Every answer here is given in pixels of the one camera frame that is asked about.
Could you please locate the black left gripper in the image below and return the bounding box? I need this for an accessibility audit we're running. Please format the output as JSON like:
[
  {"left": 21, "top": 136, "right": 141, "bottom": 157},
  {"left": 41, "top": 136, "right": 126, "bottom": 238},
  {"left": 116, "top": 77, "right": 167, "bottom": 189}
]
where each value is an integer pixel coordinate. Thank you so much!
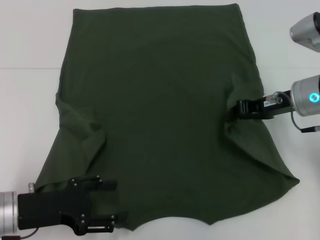
[{"left": 16, "top": 175, "right": 130, "bottom": 238}]

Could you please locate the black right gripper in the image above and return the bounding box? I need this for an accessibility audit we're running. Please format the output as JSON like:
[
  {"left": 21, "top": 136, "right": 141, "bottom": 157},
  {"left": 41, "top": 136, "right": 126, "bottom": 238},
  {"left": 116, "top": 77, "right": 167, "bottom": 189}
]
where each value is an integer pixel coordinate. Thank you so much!
[{"left": 229, "top": 90, "right": 295, "bottom": 123}]

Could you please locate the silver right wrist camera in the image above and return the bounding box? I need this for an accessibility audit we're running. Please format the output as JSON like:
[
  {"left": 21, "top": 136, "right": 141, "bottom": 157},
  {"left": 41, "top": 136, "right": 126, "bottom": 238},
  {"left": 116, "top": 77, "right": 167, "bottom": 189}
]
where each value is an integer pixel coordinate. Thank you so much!
[{"left": 289, "top": 11, "right": 320, "bottom": 53}]

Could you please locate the dark green t-shirt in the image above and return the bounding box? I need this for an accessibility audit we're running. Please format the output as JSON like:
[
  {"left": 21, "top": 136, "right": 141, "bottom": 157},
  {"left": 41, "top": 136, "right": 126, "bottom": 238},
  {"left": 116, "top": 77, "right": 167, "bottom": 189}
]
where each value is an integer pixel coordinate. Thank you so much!
[{"left": 34, "top": 3, "right": 301, "bottom": 230}]

